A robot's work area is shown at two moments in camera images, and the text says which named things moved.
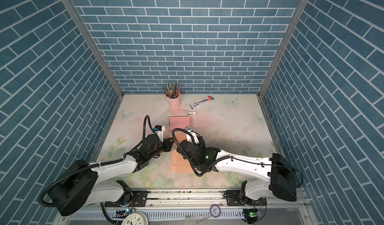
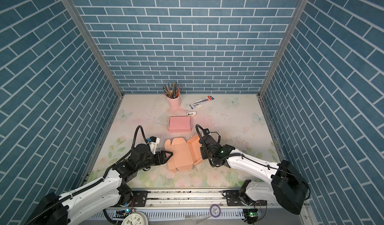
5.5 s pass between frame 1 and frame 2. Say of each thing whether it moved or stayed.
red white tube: stayed
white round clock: stayed
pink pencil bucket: stayed
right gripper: moved
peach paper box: moved
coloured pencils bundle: stayed
